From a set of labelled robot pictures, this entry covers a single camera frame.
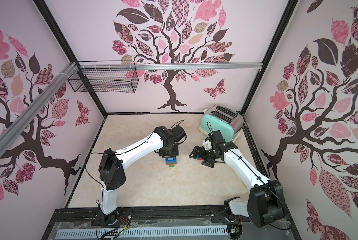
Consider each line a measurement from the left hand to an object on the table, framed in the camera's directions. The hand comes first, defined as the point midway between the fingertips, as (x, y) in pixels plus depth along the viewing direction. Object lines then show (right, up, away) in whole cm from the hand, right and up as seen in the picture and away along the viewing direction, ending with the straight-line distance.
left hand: (172, 158), depth 83 cm
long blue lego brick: (0, -1, 0) cm, 1 cm away
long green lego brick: (-1, -4, +5) cm, 6 cm away
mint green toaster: (+30, +24, +11) cm, 40 cm away
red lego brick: (-1, -5, +6) cm, 7 cm away
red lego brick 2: (+18, -4, +14) cm, 23 cm away
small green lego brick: (0, -6, +8) cm, 10 cm away
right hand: (+14, +1, -2) cm, 14 cm away
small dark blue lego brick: (+14, +3, -10) cm, 17 cm away
